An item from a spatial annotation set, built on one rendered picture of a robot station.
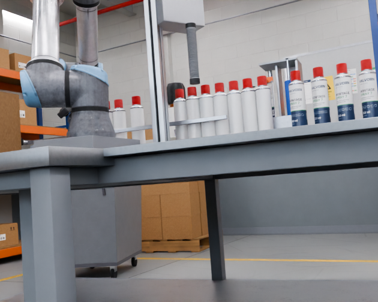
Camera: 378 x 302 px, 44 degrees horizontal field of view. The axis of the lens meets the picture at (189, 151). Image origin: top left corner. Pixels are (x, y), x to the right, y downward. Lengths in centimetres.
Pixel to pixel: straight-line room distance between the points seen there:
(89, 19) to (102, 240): 246
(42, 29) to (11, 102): 39
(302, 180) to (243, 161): 515
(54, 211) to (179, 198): 421
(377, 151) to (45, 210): 68
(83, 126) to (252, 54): 523
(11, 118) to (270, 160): 113
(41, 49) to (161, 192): 387
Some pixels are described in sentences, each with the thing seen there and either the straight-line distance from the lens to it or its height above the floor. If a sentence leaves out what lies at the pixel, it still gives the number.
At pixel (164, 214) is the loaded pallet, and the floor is 43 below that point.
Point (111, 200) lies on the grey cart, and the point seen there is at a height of 65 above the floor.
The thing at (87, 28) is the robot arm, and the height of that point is 133.
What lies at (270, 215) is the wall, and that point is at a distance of 633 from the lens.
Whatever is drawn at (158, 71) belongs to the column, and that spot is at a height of 112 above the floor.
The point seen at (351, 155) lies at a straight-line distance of 99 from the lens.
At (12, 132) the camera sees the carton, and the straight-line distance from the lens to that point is 186.
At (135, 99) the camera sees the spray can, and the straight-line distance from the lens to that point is 183.
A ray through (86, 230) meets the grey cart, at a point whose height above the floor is 42.
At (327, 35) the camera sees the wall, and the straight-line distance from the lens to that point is 631.
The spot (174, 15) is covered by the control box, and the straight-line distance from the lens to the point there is 167.
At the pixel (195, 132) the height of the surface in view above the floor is 91.
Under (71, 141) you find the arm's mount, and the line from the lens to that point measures 141.
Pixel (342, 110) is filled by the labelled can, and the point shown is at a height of 93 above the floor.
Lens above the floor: 73
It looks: 4 degrees up
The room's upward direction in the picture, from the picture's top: 4 degrees counter-clockwise
